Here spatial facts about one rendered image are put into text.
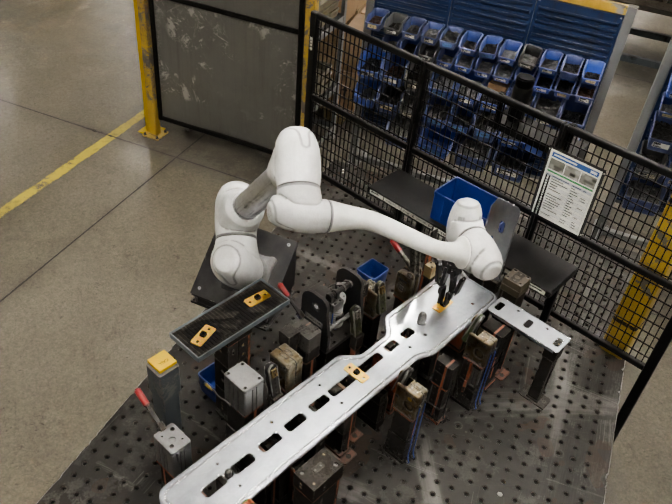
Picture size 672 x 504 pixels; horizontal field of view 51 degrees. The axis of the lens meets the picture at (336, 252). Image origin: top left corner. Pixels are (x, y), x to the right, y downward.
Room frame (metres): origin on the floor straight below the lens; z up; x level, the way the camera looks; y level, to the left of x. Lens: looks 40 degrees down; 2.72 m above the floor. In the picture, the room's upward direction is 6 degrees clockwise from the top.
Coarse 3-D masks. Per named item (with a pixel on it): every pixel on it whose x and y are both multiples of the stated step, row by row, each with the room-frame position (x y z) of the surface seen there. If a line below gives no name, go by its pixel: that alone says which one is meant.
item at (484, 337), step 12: (468, 336) 1.69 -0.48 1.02; (480, 336) 1.67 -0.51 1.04; (492, 336) 1.68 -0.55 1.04; (468, 348) 1.68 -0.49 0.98; (480, 348) 1.65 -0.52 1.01; (492, 348) 1.65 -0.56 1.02; (468, 360) 1.67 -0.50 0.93; (480, 360) 1.64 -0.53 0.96; (492, 360) 1.67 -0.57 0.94; (468, 372) 1.67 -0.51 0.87; (480, 372) 1.66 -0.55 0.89; (456, 384) 1.68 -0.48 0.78; (468, 384) 1.66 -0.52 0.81; (480, 384) 1.67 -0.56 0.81; (456, 396) 1.67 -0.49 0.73; (468, 396) 1.65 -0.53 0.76; (480, 396) 1.67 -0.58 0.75; (468, 408) 1.63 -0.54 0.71
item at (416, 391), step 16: (400, 384) 1.43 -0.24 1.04; (416, 384) 1.43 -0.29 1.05; (400, 400) 1.42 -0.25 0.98; (416, 400) 1.38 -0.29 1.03; (400, 416) 1.41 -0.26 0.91; (416, 416) 1.39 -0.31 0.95; (400, 432) 1.41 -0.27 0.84; (384, 448) 1.43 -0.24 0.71; (400, 448) 1.39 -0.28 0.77; (400, 464) 1.38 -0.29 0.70
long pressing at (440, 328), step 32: (448, 288) 1.95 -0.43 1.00; (480, 288) 1.97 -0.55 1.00; (384, 320) 1.74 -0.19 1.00; (416, 320) 1.76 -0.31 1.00; (448, 320) 1.78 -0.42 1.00; (384, 352) 1.59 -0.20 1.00; (416, 352) 1.61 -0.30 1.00; (320, 384) 1.43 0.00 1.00; (352, 384) 1.45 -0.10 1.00; (384, 384) 1.46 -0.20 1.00; (256, 416) 1.28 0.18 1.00; (288, 416) 1.30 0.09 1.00; (320, 416) 1.31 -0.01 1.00; (224, 448) 1.16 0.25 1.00; (256, 448) 1.17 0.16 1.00; (288, 448) 1.19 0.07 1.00; (192, 480) 1.05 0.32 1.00; (256, 480) 1.07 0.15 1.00
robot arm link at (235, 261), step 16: (224, 240) 1.99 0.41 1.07; (240, 240) 1.99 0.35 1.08; (256, 240) 2.06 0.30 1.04; (224, 256) 1.91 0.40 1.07; (240, 256) 1.92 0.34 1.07; (256, 256) 2.00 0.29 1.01; (224, 272) 1.87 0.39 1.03; (240, 272) 1.89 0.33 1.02; (256, 272) 1.96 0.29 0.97; (240, 288) 1.93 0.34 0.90
